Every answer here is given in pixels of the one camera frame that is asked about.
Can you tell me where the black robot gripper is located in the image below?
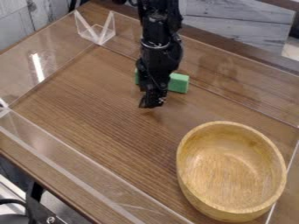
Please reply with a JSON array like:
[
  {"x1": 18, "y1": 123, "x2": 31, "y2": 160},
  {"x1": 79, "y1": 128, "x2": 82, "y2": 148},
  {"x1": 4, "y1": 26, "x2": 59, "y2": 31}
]
[{"x1": 135, "y1": 40, "x2": 183, "y2": 109}]

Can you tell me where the green rectangular block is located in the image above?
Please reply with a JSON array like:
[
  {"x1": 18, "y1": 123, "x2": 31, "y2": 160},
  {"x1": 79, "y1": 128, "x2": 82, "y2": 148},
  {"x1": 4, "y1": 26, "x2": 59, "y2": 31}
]
[{"x1": 135, "y1": 69, "x2": 190, "y2": 94}]

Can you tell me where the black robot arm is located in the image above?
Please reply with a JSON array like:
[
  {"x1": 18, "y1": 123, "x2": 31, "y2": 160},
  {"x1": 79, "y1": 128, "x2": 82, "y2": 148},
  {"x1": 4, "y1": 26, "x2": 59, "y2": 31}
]
[{"x1": 135, "y1": 0, "x2": 183, "y2": 109}]

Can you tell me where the brown wooden bowl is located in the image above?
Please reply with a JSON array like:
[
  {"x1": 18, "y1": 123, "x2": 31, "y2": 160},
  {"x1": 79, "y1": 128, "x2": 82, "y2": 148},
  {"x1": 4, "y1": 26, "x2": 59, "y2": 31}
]
[{"x1": 177, "y1": 121, "x2": 287, "y2": 222}]

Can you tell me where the black metal table leg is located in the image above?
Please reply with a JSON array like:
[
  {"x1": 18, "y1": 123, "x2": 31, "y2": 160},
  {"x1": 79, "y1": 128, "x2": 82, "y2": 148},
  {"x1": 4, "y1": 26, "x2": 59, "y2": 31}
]
[{"x1": 26, "y1": 182, "x2": 44, "y2": 216}]

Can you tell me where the clear acrylic corner bracket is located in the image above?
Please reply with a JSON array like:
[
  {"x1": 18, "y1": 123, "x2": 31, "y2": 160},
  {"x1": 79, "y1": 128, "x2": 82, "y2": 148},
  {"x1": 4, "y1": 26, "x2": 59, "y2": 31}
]
[{"x1": 74, "y1": 10, "x2": 117, "y2": 46}]

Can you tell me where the black cable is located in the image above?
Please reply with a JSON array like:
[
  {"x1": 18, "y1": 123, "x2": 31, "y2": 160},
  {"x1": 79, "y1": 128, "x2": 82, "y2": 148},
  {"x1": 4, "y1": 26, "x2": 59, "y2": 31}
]
[{"x1": 0, "y1": 197, "x2": 40, "y2": 224}]

